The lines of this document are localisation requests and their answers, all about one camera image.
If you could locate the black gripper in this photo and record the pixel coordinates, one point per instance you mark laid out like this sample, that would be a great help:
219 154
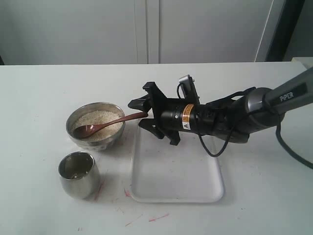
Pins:
170 115

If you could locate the brown wooden spoon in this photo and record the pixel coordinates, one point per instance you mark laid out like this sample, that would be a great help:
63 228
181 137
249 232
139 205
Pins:
86 131

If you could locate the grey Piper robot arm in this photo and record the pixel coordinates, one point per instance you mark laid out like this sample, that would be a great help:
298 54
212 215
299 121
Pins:
232 118

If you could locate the steel bowl of rice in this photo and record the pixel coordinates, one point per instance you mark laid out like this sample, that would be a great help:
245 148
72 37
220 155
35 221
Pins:
100 112

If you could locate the small steel cup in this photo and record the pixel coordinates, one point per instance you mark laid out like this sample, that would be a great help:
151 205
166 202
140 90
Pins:
79 174

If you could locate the white plastic tray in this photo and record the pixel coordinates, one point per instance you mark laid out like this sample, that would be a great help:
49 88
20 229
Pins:
164 173

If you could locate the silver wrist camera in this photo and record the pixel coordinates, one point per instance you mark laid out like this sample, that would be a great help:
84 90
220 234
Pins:
186 85

